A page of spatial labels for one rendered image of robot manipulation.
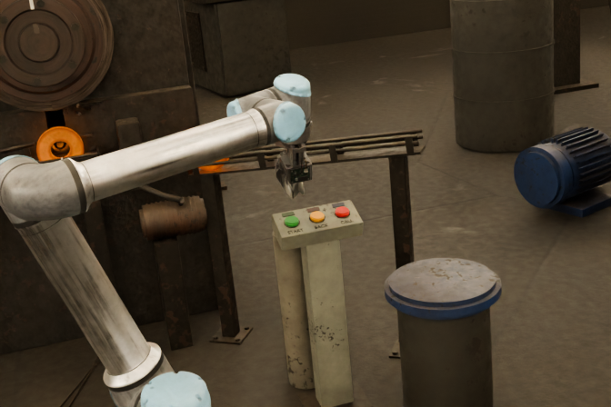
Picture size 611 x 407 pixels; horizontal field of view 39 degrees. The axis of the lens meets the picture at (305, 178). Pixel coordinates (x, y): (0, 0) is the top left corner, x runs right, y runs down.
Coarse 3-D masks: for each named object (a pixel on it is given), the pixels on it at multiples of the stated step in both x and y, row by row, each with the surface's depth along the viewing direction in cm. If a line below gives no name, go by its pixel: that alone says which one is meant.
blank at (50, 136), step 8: (56, 128) 287; (64, 128) 287; (40, 136) 288; (48, 136) 286; (56, 136) 287; (64, 136) 288; (72, 136) 289; (40, 144) 286; (48, 144) 287; (72, 144) 289; (80, 144) 290; (40, 152) 287; (48, 152) 288; (72, 152) 290; (80, 152) 291; (40, 160) 288
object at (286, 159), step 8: (288, 144) 218; (296, 144) 222; (304, 144) 218; (288, 152) 222; (296, 152) 217; (304, 152) 220; (280, 160) 224; (288, 160) 222; (296, 160) 221; (304, 160) 221; (280, 168) 226; (288, 168) 220; (296, 168) 220; (304, 168) 221; (288, 176) 223; (296, 176) 222; (304, 176) 222
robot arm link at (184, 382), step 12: (168, 372) 196; (180, 372) 195; (156, 384) 192; (168, 384) 191; (180, 384) 191; (192, 384) 191; (204, 384) 191; (144, 396) 188; (156, 396) 187; (168, 396) 187; (180, 396) 187; (192, 396) 186; (204, 396) 188
